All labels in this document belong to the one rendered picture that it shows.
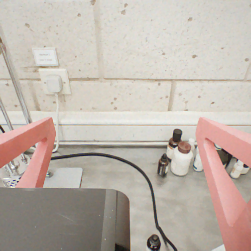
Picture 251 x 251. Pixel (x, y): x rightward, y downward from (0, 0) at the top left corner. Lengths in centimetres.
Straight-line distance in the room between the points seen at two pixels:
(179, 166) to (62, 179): 34
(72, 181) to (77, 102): 25
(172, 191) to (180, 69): 36
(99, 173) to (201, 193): 30
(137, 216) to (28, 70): 52
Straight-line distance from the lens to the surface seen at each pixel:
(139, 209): 56
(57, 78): 63
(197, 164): 64
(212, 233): 57
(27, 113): 50
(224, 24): 64
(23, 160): 47
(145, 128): 67
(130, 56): 60
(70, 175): 63
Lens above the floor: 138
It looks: 37 degrees down
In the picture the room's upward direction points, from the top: straight up
